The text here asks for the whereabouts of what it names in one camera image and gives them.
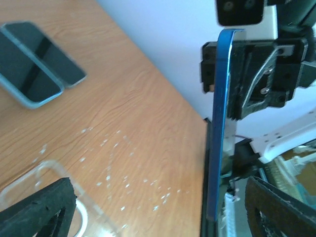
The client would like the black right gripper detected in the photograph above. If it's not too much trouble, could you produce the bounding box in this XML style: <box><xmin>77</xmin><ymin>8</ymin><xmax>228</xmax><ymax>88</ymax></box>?
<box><xmin>199</xmin><ymin>38</ymin><xmax>316</xmax><ymax>121</ymax></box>

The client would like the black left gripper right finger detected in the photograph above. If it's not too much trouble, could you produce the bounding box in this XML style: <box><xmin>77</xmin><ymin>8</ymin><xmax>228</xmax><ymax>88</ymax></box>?
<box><xmin>245</xmin><ymin>176</ymin><xmax>316</xmax><ymax>237</ymax></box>

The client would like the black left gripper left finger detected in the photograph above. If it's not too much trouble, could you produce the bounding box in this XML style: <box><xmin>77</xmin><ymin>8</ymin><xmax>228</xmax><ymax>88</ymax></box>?
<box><xmin>0</xmin><ymin>178</ymin><xmax>77</xmax><ymax>237</ymax></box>

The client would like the clear case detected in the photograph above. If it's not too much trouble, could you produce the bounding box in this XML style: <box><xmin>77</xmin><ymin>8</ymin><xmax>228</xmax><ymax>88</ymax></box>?
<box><xmin>1</xmin><ymin>21</ymin><xmax>88</xmax><ymax>89</ymax></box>
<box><xmin>0</xmin><ymin>160</ymin><xmax>122</xmax><ymax>237</ymax></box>

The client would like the dark teal phone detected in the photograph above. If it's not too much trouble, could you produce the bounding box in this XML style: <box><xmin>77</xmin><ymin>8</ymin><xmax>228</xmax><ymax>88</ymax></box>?
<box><xmin>4</xmin><ymin>21</ymin><xmax>86</xmax><ymax>84</ymax></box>

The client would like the light blue phone case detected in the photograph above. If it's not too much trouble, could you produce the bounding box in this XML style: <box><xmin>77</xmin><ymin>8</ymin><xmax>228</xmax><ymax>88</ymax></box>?
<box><xmin>0</xmin><ymin>29</ymin><xmax>65</xmax><ymax>110</ymax></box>

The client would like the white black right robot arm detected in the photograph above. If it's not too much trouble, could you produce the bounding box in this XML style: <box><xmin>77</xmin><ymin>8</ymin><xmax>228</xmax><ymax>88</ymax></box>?
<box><xmin>200</xmin><ymin>0</ymin><xmax>316</xmax><ymax>181</ymax></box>

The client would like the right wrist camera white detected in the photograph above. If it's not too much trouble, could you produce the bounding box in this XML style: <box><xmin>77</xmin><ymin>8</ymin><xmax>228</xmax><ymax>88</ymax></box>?
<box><xmin>215</xmin><ymin>0</ymin><xmax>278</xmax><ymax>40</ymax></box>

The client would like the black aluminium frame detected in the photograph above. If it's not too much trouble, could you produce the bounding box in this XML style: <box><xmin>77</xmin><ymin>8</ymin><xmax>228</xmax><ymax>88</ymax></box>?
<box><xmin>199</xmin><ymin>118</ymin><xmax>217</xmax><ymax>237</ymax></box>

